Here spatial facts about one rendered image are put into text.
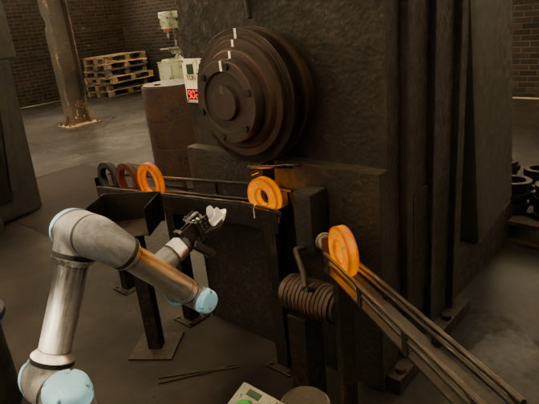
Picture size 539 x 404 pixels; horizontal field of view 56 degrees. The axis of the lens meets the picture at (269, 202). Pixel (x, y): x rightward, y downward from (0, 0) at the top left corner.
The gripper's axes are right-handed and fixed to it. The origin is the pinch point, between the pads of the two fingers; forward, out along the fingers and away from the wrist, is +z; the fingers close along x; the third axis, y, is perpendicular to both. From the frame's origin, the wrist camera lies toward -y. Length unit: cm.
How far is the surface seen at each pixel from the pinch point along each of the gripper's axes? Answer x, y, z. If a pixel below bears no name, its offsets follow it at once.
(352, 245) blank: -53, 0, 0
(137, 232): 44.6, -10.9, -12.3
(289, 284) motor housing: -25.1, -22.4, -4.0
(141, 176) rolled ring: 80, -10, 18
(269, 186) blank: -4.6, -1.9, 20.0
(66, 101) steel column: 642, -114, 247
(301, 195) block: -21.9, -0.6, 17.3
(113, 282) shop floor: 126, -76, -6
